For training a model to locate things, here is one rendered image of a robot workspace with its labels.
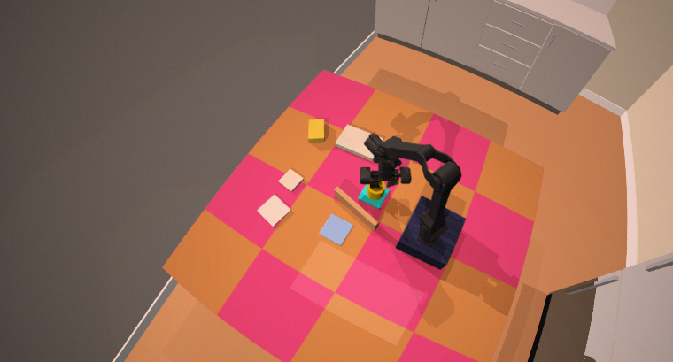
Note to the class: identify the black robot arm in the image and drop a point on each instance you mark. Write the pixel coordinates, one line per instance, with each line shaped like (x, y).
(443, 180)

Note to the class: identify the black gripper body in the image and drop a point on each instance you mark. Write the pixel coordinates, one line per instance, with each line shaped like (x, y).
(403, 172)

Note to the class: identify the beige flat rectangular block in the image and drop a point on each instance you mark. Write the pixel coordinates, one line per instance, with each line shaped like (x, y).
(352, 140)

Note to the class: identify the yellow rectangular block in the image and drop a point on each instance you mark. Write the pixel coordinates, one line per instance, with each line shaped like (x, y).
(316, 130)

